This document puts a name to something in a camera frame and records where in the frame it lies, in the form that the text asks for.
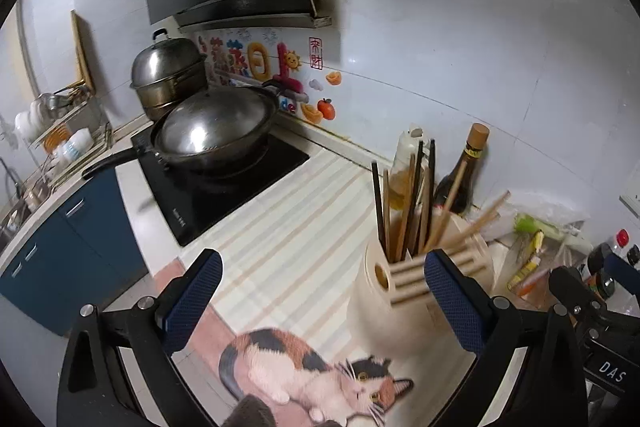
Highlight dish drying rack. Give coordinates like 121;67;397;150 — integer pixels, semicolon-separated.
14;80;113;190

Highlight wooden cutting board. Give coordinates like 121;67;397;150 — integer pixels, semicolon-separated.
70;10;96;95

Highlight dark vinegar bottle tan cap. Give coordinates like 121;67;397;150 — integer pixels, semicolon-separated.
434;122;490;215

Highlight white plastic bag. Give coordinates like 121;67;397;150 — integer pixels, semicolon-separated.
480;192;593;256

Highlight stainless steel steamer pot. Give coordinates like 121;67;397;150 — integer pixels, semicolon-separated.
130;28;207;121

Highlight wooden chopstick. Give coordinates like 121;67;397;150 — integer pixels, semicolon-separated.
438;191;511;251
423;158;469;254

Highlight striped cat placemat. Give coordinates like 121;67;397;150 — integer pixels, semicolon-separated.
152;148;476;427

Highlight red cap white bottle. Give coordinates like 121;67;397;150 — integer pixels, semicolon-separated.
601;229;630;260

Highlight black induction cooktop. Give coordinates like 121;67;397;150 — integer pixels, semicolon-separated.
139;134;309;246

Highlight steel wok with lid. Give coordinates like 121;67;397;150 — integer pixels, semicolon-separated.
81;80;285;180

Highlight blue kitchen cabinet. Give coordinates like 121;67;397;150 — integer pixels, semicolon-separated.
1;169;148;336

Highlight beige ribbed utensil holder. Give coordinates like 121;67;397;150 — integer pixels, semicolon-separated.
346;210;497;358

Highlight colourful wall sticker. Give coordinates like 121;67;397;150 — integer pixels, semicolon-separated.
193;27;343;126

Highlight green vegetable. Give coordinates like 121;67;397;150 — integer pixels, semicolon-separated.
513;213;565;242

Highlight clear cooking oil bottle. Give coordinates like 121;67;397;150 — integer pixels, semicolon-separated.
390;124;424;210

